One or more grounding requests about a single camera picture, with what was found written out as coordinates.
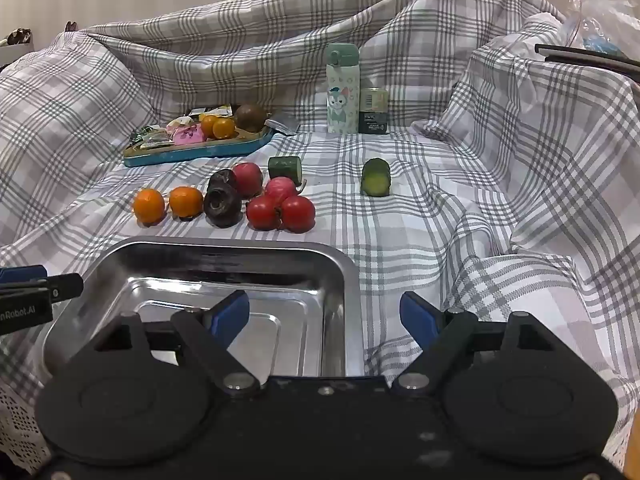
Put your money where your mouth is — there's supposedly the black flat board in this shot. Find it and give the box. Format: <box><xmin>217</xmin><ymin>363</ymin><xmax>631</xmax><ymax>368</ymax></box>
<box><xmin>534</xmin><ymin>43</ymin><xmax>640</xmax><ymax>82</ymax></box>

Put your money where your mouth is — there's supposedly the white lace cloth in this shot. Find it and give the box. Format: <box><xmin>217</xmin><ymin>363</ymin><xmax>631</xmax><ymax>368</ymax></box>
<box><xmin>0</xmin><ymin>377</ymin><xmax>53</xmax><ymax>477</ymax></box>

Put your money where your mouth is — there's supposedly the clear plastic bag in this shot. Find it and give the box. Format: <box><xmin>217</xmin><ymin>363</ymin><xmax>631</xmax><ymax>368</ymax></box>
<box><xmin>564</xmin><ymin>0</ymin><xmax>640</xmax><ymax>59</ymax></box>

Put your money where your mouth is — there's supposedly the dark green cucumber piece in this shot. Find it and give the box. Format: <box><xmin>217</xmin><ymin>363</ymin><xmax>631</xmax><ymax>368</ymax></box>
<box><xmin>267</xmin><ymin>155</ymin><xmax>304</xmax><ymax>186</ymax></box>

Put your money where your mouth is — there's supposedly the pink snack packet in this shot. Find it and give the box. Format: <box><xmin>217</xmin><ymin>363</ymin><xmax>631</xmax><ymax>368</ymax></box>
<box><xmin>169</xmin><ymin>124</ymin><xmax>207</xmax><ymax>146</ymax></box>

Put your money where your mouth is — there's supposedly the dark purple passion fruit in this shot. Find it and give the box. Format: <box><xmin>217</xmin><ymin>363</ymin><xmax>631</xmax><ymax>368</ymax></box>
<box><xmin>207</xmin><ymin>168</ymin><xmax>240</xmax><ymax>192</ymax></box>
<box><xmin>203</xmin><ymin>183</ymin><xmax>243</xmax><ymax>229</ymax></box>

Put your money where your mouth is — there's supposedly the red tomato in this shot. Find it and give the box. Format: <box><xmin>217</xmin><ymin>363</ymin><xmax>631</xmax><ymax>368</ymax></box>
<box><xmin>232</xmin><ymin>162</ymin><xmax>264</xmax><ymax>199</ymax></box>
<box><xmin>281</xmin><ymin>195</ymin><xmax>317</xmax><ymax>234</ymax></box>
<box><xmin>264</xmin><ymin>176</ymin><xmax>300</xmax><ymax>202</ymax></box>
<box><xmin>245</xmin><ymin>195</ymin><xmax>282</xmax><ymax>231</ymax></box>

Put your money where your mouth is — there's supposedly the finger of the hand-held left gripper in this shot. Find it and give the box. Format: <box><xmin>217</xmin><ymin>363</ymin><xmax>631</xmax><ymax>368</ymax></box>
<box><xmin>0</xmin><ymin>273</ymin><xmax>85</xmax><ymax>304</ymax></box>
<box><xmin>0</xmin><ymin>265</ymin><xmax>49</xmax><ymax>283</ymax></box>

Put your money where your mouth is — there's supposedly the grey plaid cloth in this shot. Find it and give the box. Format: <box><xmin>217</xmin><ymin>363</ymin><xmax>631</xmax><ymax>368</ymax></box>
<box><xmin>0</xmin><ymin>0</ymin><xmax>640</xmax><ymax>466</ymax></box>

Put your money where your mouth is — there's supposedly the brown kiwi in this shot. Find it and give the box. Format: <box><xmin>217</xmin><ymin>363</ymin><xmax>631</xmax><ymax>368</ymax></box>
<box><xmin>234</xmin><ymin>103</ymin><xmax>269</xmax><ymax>133</ymax></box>

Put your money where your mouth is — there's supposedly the yellow snack packet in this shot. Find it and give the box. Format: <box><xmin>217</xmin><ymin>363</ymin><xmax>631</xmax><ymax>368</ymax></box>
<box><xmin>189</xmin><ymin>104</ymin><xmax>234</xmax><ymax>118</ymax></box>

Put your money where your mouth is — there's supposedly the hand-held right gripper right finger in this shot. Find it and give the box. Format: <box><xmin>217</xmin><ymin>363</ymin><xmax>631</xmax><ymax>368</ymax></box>
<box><xmin>392</xmin><ymin>290</ymin><xmax>552</xmax><ymax>394</ymax></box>

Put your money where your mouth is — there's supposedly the stainless steel tray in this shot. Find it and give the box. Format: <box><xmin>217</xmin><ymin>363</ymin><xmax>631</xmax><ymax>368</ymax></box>
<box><xmin>42</xmin><ymin>236</ymin><xmax>362</xmax><ymax>379</ymax></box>

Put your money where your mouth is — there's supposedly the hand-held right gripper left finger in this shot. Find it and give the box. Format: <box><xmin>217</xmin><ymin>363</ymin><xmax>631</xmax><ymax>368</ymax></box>
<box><xmin>93</xmin><ymin>290</ymin><xmax>261</xmax><ymax>394</ymax></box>

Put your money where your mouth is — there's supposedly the green snack packet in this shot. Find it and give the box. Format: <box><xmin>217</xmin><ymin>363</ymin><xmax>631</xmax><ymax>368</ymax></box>
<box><xmin>130</xmin><ymin>125</ymin><xmax>167</xmax><ymax>147</ymax></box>

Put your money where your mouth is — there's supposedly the green glass jar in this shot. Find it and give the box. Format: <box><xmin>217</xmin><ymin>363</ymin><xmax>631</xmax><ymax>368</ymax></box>
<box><xmin>358</xmin><ymin>87</ymin><xmax>390</xmax><ymax>135</ymax></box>

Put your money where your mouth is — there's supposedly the blue snack tray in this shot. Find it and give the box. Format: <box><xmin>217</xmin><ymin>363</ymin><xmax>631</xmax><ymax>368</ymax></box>
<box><xmin>123</xmin><ymin>104</ymin><xmax>274</xmax><ymax>169</ymax></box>

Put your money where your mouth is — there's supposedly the light green cucumber piece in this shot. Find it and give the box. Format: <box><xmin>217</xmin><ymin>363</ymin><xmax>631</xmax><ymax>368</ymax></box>
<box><xmin>360</xmin><ymin>158</ymin><xmax>391</xmax><ymax>197</ymax></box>

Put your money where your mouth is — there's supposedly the white cartoon water bottle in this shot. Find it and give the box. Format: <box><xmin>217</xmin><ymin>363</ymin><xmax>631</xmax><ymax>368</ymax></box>
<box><xmin>325</xmin><ymin>42</ymin><xmax>361</xmax><ymax>135</ymax></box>

